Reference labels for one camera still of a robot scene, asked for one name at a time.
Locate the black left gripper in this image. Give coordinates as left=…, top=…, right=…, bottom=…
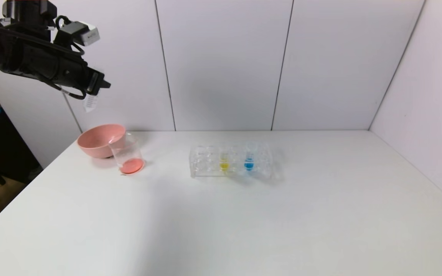
left=54, top=52, right=111, bottom=96

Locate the test tube with red pigment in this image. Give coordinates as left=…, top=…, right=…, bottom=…
left=83, top=93, right=99, bottom=113

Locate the test tube with yellow pigment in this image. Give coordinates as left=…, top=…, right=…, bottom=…
left=219, top=144, right=230, bottom=172

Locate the clear acrylic test tube rack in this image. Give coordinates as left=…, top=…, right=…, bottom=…
left=190, top=142, right=282, bottom=180

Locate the test tube with blue pigment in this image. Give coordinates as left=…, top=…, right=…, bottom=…
left=244, top=143, right=255, bottom=171

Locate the pink plastic bowl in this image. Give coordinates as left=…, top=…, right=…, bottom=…
left=78, top=124, right=127, bottom=159

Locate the clear glass beaker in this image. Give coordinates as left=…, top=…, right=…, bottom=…
left=109, top=133, right=146, bottom=176

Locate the black background furniture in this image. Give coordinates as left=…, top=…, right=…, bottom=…
left=0, top=111, right=42, bottom=185

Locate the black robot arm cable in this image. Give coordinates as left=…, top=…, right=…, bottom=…
left=37, top=73, right=88, bottom=101

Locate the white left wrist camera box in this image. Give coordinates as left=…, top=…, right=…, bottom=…
left=54, top=21, right=101, bottom=47

